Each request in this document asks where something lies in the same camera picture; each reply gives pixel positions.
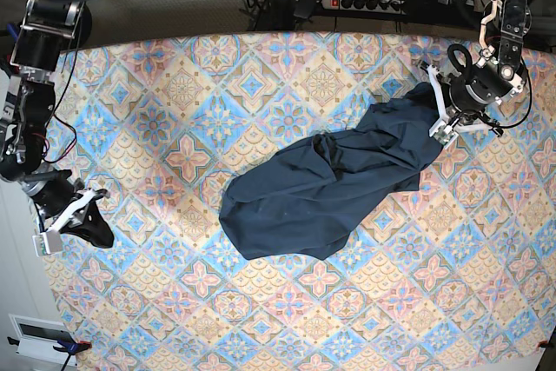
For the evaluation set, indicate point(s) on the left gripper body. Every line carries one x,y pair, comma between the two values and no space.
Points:
463,102

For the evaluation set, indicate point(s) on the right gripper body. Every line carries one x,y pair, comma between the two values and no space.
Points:
57,197

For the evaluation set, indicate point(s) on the dark navy t-shirt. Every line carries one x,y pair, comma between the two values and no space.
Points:
308,198

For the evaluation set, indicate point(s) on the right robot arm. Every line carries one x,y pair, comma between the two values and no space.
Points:
28,103

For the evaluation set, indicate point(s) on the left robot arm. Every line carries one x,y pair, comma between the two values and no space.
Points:
499,74

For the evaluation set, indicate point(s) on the blue orange clamp bottom left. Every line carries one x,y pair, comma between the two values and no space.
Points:
71,349

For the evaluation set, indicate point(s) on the white floor vent box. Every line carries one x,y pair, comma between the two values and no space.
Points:
37,338

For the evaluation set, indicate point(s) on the white power strip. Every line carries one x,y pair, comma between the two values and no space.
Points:
378,6

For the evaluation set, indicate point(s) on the black round stool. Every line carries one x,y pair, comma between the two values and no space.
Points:
83,30

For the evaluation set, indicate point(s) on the blue clamp upper left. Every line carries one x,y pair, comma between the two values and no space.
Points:
10,32

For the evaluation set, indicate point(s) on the patterned tile tablecloth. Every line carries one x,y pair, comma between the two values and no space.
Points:
459,274

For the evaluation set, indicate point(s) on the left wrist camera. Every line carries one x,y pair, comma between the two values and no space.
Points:
443,133

